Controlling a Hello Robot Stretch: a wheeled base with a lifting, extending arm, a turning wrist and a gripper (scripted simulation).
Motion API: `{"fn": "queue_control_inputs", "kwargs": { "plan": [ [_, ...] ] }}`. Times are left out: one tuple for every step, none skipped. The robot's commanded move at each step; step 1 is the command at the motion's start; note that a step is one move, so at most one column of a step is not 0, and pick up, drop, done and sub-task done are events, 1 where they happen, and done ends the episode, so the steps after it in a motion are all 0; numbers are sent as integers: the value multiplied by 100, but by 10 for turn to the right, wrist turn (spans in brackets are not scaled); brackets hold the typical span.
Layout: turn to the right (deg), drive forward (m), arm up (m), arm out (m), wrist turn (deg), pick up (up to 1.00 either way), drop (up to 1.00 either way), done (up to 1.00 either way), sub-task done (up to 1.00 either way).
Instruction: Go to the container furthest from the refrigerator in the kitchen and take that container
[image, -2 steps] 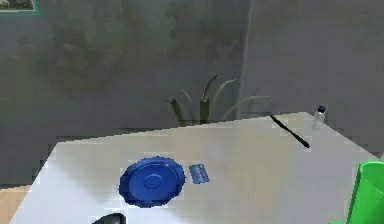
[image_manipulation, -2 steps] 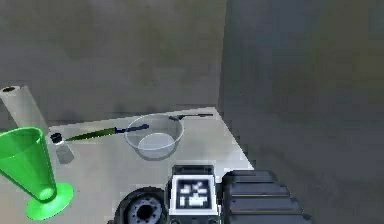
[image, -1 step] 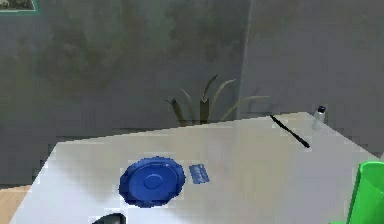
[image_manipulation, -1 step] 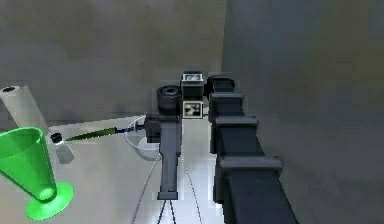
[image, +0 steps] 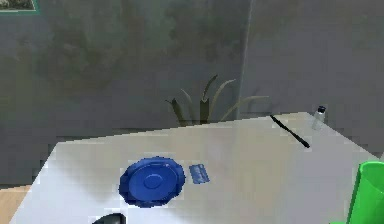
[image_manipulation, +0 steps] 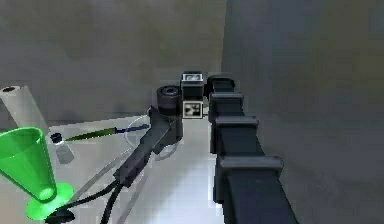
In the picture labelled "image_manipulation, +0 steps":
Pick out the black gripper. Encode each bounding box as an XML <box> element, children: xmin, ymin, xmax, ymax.
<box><xmin>99</xmin><ymin>85</ymin><xmax>184</xmax><ymax>224</ymax></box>

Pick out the clear glass bowl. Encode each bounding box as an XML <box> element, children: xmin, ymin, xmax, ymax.
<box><xmin>123</xmin><ymin>114</ymin><xmax>181</xmax><ymax>162</ymax></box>

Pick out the white paper towel roll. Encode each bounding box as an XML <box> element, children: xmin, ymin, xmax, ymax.
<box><xmin>0</xmin><ymin>84</ymin><xmax>50</xmax><ymax>135</ymax></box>

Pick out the green knife with blue handle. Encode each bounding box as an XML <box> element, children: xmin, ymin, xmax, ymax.
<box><xmin>64</xmin><ymin>123</ymin><xmax>151</xmax><ymax>143</ymax></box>

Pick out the green cone-shaped cup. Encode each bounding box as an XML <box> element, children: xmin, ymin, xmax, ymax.
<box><xmin>0</xmin><ymin>126</ymin><xmax>75</xmax><ymax>222</ymax></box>

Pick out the clear shaker with black cap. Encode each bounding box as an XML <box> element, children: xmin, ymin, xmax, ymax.
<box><xmin>49</xmin><ymin>132</ymin><xmax>76</xmax><ymax>165</ymax></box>

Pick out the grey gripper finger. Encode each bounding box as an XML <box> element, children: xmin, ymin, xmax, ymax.
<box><xmin>44</xmin><ymin>179</ymin><xmax>120</xmax><ymax>224</ymax></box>

